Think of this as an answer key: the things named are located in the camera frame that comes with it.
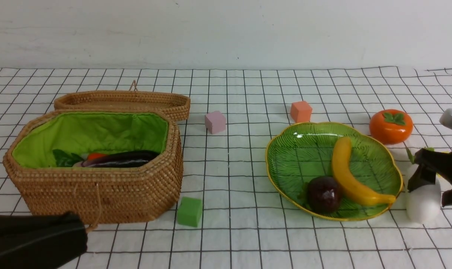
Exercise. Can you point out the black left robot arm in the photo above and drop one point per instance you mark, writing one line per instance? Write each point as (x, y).
(41, 242)

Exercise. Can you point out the pink foam cube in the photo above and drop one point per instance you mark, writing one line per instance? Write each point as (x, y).
(215, 122)

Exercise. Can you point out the green foam cube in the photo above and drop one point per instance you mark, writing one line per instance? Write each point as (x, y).
(189, 211)

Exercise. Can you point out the dark purple toy mangosteen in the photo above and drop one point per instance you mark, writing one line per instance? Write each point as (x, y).
(324, 195)

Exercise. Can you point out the white grid tablecloth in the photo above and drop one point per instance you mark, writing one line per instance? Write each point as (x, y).
(246, 224)

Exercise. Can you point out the woven rattan basket lid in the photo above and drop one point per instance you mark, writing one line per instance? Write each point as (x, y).
(175, 106)

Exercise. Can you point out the white toy radish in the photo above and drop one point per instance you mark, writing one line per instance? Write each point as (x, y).
(423, 204)

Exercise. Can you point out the woven rattan basket green lining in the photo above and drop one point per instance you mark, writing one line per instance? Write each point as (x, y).
(97, 195)

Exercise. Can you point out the orange foam cube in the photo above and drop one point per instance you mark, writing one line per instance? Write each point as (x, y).
(301, 112)

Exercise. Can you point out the orange toy persimmon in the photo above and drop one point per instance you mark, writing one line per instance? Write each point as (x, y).
(391, 126)

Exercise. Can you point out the yellow foam cube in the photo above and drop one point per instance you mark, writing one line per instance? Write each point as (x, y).
(439, 163)

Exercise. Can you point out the orange toy carrot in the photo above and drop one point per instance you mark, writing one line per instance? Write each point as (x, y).
(65, 159)

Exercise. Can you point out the purple toy eggplant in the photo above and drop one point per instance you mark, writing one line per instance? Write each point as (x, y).
(121, 160)

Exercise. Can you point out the green leaf-shaped glass plate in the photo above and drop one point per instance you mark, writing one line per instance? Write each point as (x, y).
(302, 152)

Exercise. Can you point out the yellow toy banana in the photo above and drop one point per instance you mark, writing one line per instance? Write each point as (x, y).
(352, 188)

